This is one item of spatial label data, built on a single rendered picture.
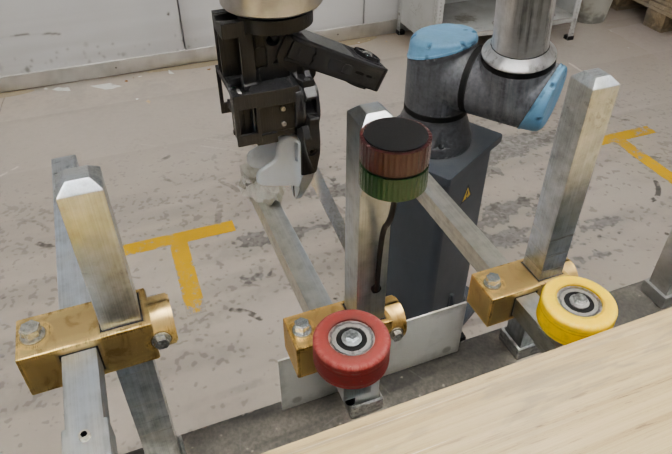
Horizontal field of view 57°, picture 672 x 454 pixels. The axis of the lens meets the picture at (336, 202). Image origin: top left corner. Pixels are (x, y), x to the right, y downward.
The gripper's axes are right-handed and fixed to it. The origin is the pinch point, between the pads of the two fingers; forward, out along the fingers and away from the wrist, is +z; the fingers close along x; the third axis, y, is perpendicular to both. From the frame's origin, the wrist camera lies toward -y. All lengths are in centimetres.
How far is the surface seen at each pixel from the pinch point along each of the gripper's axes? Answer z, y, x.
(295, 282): 14.8, 1.3, -0.5
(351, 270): 6.4, -2.4, 8.1
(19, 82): 97, 60, -257
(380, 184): -9.5, -2.0, 14.7
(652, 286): 29, -53, 7
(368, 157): -11.7, -1.4, 13.5
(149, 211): 101, 16, -137
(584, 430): 10.6, -15.7, 30.6
